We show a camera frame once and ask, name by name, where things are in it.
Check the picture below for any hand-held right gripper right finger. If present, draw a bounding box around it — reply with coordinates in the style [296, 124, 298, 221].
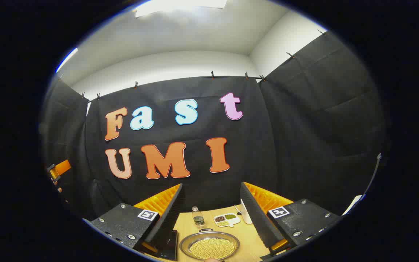
[240, 181, 342, 259]

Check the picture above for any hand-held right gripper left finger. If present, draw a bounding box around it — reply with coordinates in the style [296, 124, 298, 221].
[82, 183, 186, 255]

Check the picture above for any black induction cooktop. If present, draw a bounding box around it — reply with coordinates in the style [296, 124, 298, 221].
[157, 229, 178, 261]

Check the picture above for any steel pot with soybeans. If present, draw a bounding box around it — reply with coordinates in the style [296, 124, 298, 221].
[179, 228, 240, 261]

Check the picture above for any white toaster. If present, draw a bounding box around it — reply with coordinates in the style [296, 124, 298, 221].
[240, 198, 254, 225]

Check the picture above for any clear plastic water bottle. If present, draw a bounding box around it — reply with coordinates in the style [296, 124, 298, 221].
[191, 206, 205, 228]

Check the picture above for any white divided bean dish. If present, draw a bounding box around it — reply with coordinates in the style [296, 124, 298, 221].
[213, 213, 241, 228]

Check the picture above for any black backdrop cloth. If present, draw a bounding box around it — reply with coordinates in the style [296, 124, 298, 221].
[40, 31, 390, 226]

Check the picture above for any small ceiling light strip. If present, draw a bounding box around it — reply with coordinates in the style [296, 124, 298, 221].
[56, 47, 79, 72]

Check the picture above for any row of black clips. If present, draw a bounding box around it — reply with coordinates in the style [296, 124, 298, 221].
[80, 29, 326, 99]

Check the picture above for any large ceiling light panel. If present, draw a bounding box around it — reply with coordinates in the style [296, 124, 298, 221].
[135, 0, 228, 18]

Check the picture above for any black cable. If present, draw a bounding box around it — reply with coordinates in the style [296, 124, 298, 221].
[362, 153, 382, 197]

